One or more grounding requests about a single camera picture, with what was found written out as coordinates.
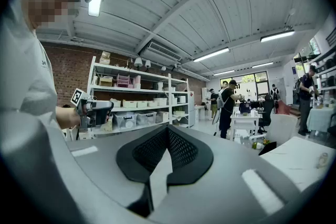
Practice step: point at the white marble table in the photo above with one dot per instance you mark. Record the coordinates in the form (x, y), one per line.
(294, 162)

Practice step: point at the person's grey t-shirt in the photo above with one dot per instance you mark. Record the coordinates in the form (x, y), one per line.
(26, 73)

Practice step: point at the yellow flower bunch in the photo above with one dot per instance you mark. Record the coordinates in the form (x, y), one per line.
(265, 142)

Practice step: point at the white office chair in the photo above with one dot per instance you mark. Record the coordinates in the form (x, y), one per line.
(283, 126)

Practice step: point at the white ceiling air conditioner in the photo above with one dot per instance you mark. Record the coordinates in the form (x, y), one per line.
(164, 51)

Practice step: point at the person's left forearm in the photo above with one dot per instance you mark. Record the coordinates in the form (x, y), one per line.
(67, 117)

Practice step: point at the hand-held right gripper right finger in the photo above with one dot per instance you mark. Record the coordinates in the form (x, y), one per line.
(225, 165)

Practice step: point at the white storage bin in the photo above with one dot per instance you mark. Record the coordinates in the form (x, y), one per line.
(160, 101)
(142, 104)
(129, 104)

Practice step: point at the pink file organiser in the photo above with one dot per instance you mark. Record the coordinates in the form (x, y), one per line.
(124, 81)

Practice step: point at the brown cardboard box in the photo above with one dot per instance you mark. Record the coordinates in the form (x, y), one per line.
(105, 82)

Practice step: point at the white refrigerator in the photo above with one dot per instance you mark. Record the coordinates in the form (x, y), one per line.
(192, 110)

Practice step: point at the black office chair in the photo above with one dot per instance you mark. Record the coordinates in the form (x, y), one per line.
(267, 110)

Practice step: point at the small white table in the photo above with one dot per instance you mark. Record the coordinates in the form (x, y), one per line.
(244, 119)

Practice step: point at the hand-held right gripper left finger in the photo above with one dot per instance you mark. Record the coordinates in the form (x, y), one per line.
(99, 165)

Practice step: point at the table with pale green cloth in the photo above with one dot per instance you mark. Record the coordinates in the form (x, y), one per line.
(319, 118)

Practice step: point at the black bag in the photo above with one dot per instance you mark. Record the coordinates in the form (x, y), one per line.
(269, 148)

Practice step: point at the stack of beige boxes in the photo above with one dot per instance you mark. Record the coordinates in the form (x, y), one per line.
(105, 58)

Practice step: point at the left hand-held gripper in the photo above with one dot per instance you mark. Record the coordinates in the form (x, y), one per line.
(98, 111)

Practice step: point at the white shade table lamp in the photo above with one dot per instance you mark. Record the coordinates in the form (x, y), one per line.
(147, 64)
(138, 62)

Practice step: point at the white metal shelving unit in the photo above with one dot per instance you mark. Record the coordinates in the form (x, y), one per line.
(170, 102)

